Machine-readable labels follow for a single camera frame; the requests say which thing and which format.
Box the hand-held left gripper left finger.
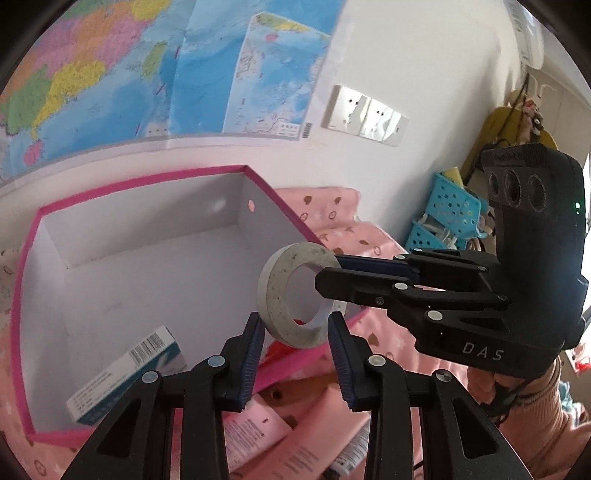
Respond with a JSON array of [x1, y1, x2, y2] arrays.
[[60, 312, 266, 480]]

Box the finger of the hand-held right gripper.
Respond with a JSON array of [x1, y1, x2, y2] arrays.
[[335, 248, 499, 282], [315, 267, 511, 341]]

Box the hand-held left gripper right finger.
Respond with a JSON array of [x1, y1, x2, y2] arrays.
[[327, 312, 532, 480]]

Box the grey white tape roll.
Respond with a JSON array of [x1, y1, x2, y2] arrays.
[[257, 244, 345, 349]]

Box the light pink cream tube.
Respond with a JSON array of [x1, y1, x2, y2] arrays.
[[222, 394, 294, 476]]

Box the pink cardboard box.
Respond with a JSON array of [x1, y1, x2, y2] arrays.
[[9, 165, 370, 448]]

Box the person's right forearm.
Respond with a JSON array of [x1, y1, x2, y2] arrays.
[[466, 355, 591, 480]]

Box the pink printed blanket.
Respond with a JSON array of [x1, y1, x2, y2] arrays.
[[0, 187, 591, 480]]

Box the blue plastic basket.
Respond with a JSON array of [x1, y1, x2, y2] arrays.
[[427, 172, 483, 238], [405, 220, 481, 256]]

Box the salmon pink tube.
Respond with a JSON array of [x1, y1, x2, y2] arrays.
[[228, 374, 375, 480]]

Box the white tube with black cap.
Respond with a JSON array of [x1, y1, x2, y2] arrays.
[[323, 418, 372, 480]]

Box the blue white carton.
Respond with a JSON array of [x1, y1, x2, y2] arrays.
[[66, 325, 188, 425]]

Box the yellow cloth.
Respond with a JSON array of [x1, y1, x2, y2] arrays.
[[462, 107, 515, 185]]

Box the white cabinet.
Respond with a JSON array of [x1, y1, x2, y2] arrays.
[[526, 65, 591, 158]]

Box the white air conditioner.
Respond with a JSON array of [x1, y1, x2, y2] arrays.
[[503, 0, 546, 70]]

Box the white wall switch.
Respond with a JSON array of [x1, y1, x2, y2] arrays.
[[385, 114, 410, 147]]

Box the white wall socket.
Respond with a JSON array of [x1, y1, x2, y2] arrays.
[[359, 98, 399, 142], [322, 84, 371, 136]]

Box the colourful wall map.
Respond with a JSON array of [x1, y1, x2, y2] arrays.
[[0, 0, 347, 185]]

